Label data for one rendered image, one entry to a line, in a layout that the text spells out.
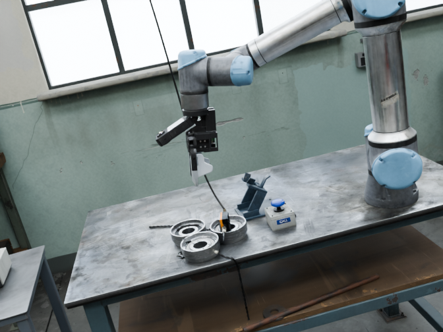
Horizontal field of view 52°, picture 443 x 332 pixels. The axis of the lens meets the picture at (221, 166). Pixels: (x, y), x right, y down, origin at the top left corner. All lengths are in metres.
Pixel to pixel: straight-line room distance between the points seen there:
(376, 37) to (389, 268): 0.76
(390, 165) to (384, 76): 0.21
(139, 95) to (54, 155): 0.63
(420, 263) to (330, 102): 1.69
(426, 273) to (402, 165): 0.47
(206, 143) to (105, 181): 1.76
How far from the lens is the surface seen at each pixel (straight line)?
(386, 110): 1.17
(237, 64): 1.17
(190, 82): 1.19
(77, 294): 1.27
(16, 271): 1.82
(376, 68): 1.15
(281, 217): 1.30
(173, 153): 2.90
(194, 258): 1.22
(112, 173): 2.93
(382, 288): 1.48
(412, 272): 1.56
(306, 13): 1.27
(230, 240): 1.28
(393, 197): 1.37
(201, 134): 1.22
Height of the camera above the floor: 1.42
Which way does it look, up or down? 19 degrees down
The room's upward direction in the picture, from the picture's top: 11 degrees counter-clockwise
